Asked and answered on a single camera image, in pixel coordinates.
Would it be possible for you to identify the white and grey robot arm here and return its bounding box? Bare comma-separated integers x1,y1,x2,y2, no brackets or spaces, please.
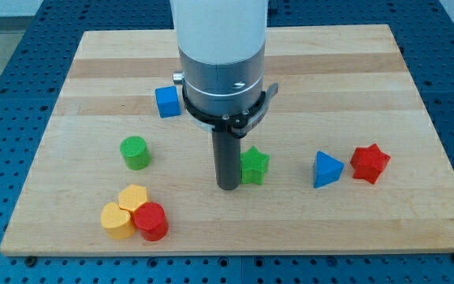
170,0,269,116

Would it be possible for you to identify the green star block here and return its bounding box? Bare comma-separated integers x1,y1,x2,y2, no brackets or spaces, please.
240,146,270,185

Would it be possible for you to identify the red star block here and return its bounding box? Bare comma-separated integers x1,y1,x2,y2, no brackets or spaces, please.
350,144,391,185

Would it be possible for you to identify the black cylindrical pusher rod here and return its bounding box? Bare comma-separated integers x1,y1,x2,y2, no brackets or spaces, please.
212,132,241,190

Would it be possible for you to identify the blue cube block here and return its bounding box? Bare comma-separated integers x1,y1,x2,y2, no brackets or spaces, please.
155,86,181,118

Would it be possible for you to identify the green cylinder block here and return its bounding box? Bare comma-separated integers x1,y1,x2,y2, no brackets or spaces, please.
120,136,151,170

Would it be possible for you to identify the blue triangle block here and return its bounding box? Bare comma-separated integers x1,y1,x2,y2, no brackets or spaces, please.
313,151,344,189

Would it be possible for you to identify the red cylinder block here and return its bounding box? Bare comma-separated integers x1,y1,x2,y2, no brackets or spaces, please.
134,202,169,241

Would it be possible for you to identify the yellow hexagon block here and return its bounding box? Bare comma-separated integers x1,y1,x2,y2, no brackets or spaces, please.
118,185,150,215

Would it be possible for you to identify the wooden board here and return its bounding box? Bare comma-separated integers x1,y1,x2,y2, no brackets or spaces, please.
0,24,454,256

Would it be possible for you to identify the yellow heart block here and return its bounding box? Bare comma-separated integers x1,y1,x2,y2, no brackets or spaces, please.
100,202,136,239

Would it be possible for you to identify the black tool clamp ring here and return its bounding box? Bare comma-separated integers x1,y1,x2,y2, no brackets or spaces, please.
181,82,280,140

